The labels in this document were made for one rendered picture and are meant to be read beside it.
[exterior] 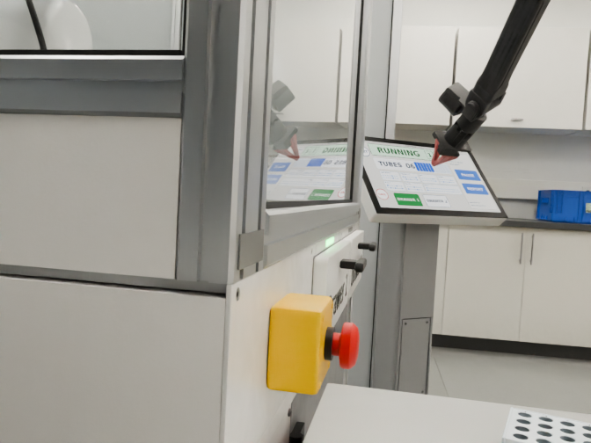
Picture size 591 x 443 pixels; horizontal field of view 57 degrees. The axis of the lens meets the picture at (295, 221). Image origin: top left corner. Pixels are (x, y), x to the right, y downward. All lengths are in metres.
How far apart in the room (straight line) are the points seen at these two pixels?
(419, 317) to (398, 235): 0.28
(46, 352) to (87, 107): 0.17
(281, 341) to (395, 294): 1.35
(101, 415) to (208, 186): 0.17
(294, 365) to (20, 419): 0.20
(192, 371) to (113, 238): 0.10
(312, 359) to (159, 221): 0.18
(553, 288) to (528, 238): 0.37
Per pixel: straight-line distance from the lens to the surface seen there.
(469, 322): 3.89
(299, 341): 0.46
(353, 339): 0.47
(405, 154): 1.82
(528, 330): 3.98
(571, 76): 4.37
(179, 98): 0.37
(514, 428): 0.58
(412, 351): 1.87
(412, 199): 1.68
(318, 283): 0.67
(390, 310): 1.82
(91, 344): 0.40
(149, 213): 0.37
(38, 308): 0.42
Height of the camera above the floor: 1.01
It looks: 3 degrees down
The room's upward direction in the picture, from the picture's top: 3 degrees clockwise
